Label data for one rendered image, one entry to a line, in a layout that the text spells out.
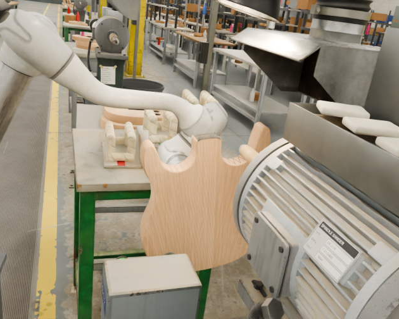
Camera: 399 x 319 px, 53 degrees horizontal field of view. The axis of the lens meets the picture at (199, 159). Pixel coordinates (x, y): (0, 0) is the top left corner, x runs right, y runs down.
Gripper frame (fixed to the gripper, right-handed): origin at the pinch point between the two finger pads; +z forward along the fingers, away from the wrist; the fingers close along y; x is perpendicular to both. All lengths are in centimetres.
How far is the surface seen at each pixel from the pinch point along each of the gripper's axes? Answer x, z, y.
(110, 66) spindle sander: -6, -228, 1
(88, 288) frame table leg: -56, -40, 33
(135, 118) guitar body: -8, -104, 2
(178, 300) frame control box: 6.5, 39.0, 17.3
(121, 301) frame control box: 8.8, 39.0, 26.8
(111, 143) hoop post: -2, -57, 19
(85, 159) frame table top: -10, -63, 29
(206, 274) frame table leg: -60, -40, -16
